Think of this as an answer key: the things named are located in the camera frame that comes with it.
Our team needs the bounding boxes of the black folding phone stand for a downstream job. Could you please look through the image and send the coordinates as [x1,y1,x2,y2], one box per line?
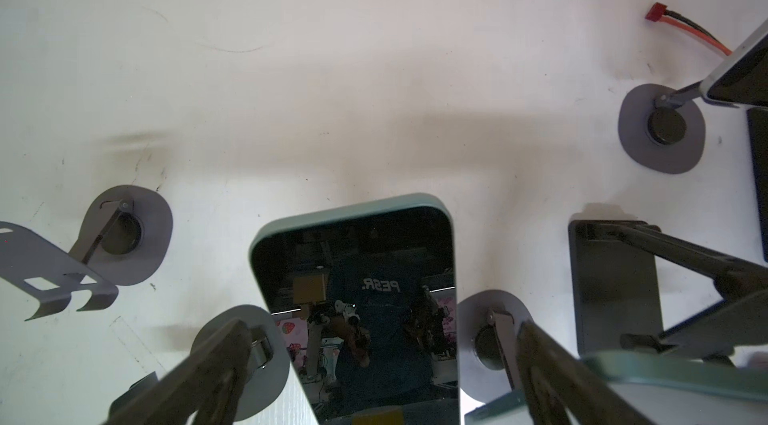
[568,219,768,366]

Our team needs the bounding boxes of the grey round phone stand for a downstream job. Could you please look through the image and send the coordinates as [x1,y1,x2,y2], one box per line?
[1,185,173,320]

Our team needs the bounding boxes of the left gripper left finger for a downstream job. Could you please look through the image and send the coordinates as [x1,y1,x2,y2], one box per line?
[106,319,251,424]

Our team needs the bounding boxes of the black phone with label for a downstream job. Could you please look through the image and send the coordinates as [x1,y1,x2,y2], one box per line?
[249,193,460,424]

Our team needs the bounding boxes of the round stand of phone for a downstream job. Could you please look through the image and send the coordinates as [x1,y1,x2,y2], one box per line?
[456,289,531,403]
[107,304,292,423]
[618,82,706,175]

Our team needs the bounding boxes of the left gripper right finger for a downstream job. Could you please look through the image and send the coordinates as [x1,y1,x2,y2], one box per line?
[516,321,650,424]

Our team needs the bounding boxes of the rear tall black phone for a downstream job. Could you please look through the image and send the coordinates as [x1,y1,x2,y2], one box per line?
[699,21,767,108]

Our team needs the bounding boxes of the round stand of rear phone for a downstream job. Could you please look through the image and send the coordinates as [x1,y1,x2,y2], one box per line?
[618,82,706,175]

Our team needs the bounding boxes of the black charger board yellow plugs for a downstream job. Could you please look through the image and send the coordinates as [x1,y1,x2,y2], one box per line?
[644,2,732,56]

